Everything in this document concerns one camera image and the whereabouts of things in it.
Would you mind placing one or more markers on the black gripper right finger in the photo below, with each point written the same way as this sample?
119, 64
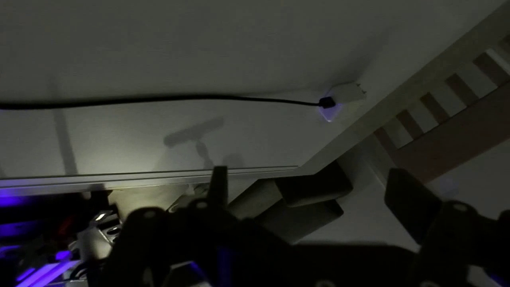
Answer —
415, 201

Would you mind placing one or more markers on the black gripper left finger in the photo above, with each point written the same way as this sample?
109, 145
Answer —
217, 185

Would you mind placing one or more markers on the small white charger adapter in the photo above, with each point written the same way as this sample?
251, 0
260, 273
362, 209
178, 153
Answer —
345, 92

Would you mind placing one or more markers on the wooden slatted chair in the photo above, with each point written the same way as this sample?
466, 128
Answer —
452, 132

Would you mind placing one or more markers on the large white board mat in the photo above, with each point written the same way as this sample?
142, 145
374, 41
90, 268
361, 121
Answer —
160, 53

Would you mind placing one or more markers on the purple lit equipment rack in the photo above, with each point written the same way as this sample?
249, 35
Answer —
32, 233

